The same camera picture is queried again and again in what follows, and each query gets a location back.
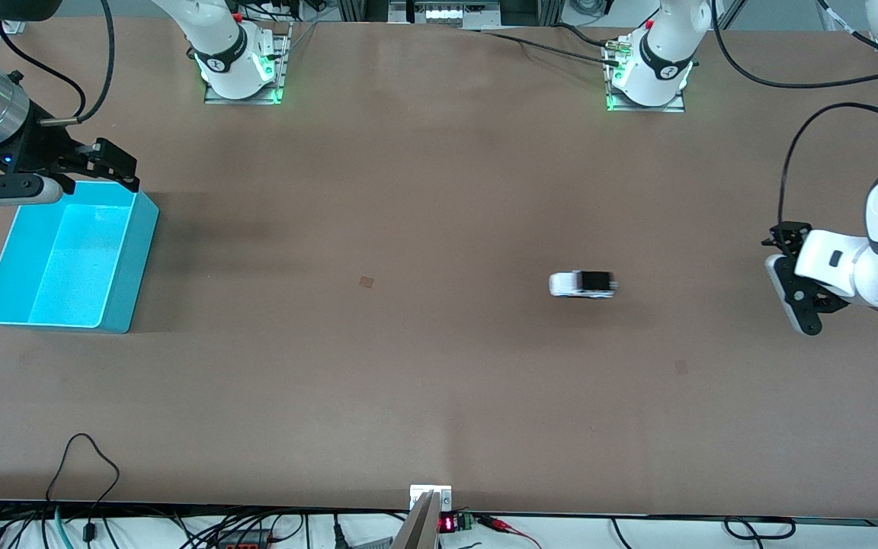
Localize white jeep toy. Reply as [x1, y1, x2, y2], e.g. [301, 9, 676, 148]
[548, 270, 620, 300]

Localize teal plastic bin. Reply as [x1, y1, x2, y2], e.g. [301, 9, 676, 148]
[0, 179, 160, 334]

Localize red clip leads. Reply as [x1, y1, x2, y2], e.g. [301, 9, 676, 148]
[477, 515, 543, 549]

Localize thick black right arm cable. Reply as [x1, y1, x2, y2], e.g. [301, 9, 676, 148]
[77, 0, 117, 125]

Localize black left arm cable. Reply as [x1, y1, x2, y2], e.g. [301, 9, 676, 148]
[712, 0, 878, 230]

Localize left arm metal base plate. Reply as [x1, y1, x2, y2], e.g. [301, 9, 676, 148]
[605, 42, 687, 114]

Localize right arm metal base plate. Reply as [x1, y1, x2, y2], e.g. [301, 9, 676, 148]
[204, 21, 292, 104]

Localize black coiled cable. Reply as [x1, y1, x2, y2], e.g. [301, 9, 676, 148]
[723, 516, 796, 541]

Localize short black table cable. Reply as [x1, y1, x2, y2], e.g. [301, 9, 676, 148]
[553, 23, 619, 48]

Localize aluminium frame rack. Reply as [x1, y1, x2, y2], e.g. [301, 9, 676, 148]
[336, 0, 562, 27]

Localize long black table cable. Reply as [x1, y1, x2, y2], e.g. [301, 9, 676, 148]
[477, 29, 623, 68]

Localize thin black looped cable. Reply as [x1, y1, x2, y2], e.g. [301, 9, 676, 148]
[45, 433, 121, 544]

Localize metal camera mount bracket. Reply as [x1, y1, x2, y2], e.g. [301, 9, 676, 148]
[409, 484, 453, 549]

